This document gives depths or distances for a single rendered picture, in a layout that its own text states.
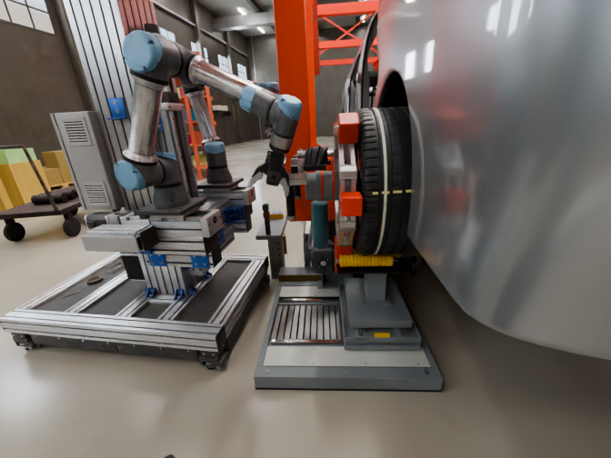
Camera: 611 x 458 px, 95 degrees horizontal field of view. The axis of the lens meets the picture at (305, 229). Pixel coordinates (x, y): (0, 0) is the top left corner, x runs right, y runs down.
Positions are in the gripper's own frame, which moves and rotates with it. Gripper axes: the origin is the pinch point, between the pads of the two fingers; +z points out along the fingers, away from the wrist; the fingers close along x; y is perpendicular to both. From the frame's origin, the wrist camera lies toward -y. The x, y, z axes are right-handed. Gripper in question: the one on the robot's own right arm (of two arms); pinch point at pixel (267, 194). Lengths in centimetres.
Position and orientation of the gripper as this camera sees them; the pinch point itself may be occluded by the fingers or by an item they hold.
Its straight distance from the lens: 108.0
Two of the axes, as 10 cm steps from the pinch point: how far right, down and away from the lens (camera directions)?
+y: 0.1, -7.0, 7.1
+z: -2.9, 6.8, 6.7
